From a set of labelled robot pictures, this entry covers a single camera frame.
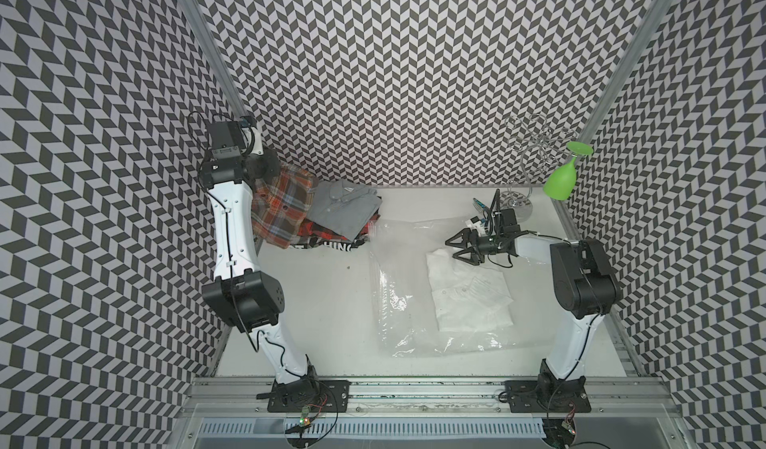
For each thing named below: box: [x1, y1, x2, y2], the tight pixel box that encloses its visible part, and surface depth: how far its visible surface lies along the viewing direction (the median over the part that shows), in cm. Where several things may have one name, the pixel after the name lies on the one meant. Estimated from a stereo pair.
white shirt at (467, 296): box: [425, 248, 514, 333], surface depth 91 cm
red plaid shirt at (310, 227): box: [297, 213, 381, 240], surface depth 101 cm
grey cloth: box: [307, 179, 383, 243], surface depth 102 cm
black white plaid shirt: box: [289, 236, 370, 253], surface depth 101 cm
